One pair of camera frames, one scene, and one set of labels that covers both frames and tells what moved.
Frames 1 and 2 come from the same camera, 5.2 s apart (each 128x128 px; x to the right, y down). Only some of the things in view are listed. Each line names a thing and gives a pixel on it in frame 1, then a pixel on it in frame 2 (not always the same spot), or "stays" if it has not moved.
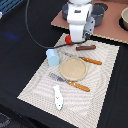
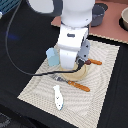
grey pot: x=98 y=11 stays
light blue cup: x=53 y=57 stays
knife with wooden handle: x=94 y=61 stays
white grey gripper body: x=81 y=21 to x=73 y=45
